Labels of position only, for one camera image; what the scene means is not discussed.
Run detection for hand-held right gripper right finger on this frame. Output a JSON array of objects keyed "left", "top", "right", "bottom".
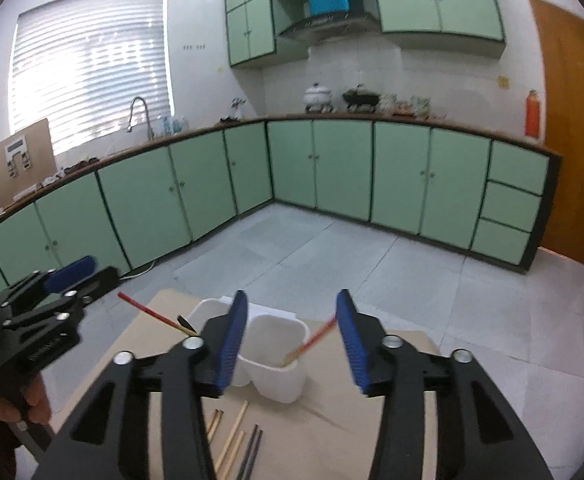
[{"left": 335, "top": 288, "right": 555, "bottom": 480}]

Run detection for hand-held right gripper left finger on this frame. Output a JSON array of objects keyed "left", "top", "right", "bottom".
[{"left": 34, "top": 290, "right": 249, "bottom": 480}]

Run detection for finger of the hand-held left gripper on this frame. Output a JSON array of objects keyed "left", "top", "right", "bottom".
[
  {"left": 2, "top": 267, "right": 118, "bottom": 341},
  {"left": 0, "top": 256, "right": 96, "bottom": 318}
]

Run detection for white two-compartment utensil holder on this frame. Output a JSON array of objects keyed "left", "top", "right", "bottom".
[{"left": 187, "top": 298, "right": 309, "bottom": 404}]

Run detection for person's left hand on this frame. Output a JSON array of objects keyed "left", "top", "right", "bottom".
[{"left": 0, "top": 374, "right": 54, "bottom": 428}]

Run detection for brown board with white label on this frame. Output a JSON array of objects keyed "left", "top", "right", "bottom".
[{"left": 0, "top": 118, "right": 57, "bottom": 211}]

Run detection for metal kitchen faucet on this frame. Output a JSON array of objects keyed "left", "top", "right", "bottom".
[{"left": 127, "top": 96, "right": 155, "bottom": 142}]

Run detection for green base kitchen cabinets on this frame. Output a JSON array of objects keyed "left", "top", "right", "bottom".
[{"left": 0, "top": 117, "right": 561, "bottom": 301}]

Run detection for green drawer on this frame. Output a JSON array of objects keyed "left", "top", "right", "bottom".
[
  {"left": 486, "top": 141, "right": 550, "bottom": 196},
  {"left": 472, "top": 220, "right": 532, "bottom": 266},
  {"left": 479, "top": 180, "right": 542, "bottom": 233}
]

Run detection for white window blind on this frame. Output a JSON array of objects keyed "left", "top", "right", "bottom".
[{"left": 9, "top": 0, "right": 175, "bottom": 156}]

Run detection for black wok with lid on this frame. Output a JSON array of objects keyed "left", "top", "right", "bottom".
[{"left": 342, "top": 85, "right": 383, "bottom": 111}]

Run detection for white cooking pot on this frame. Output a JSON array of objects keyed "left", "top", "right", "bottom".
[{"left": 304, "top": 82, "right": 333, "bottom": 111}]

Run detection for orange thermos bottle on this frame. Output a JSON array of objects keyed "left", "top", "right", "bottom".
[{"left": 524, "top": 90, "right": 542, "bottom": 138}]

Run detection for wooden door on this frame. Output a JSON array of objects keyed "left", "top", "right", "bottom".
[{"left": 526, "top": 0, "right": 584, "bottom": 268}]

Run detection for black range hood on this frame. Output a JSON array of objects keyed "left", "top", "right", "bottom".
[{"left": 277, "top": 10, "right": 380, "bottom": 43}]

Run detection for white power cable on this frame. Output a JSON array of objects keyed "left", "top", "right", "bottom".
[{"left": 122, "top": 260, "right": 157, "bottom": 278}]

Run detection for green wall cabinet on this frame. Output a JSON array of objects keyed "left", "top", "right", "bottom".
[
  {"left": 224, "top": 0, "right": 277, "bottom": 68},
  {"left": 369, "top": 0, "right": 506, "bottom": 58}
]

